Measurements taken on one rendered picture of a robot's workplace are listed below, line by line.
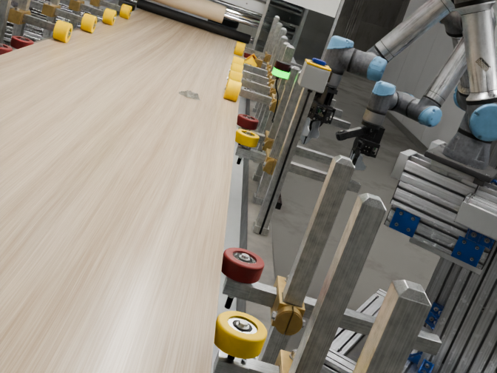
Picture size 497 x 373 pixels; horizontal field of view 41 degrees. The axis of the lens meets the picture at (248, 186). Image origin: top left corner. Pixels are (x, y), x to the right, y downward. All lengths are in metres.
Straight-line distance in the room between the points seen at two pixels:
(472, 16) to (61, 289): 1.51
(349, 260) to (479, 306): 1.66
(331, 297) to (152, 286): 0.29
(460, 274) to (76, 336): 1.84
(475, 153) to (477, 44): 0.37
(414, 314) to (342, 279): 0.27
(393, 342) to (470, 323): 1.90
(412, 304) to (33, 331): 0.47
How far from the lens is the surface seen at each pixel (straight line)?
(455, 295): 2.57
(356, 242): 0.92
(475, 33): 2.12
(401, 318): 0.69
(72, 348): 0.88
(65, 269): 1.05
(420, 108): 2.44
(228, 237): 2.09
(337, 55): 2.13
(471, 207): 2.17
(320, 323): 0.97
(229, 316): 1.04
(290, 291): 1.22
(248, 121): 2.41
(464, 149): 2.27
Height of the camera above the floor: 1.39
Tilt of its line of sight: 17 degrees down
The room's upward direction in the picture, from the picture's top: 19 degrees clockwise
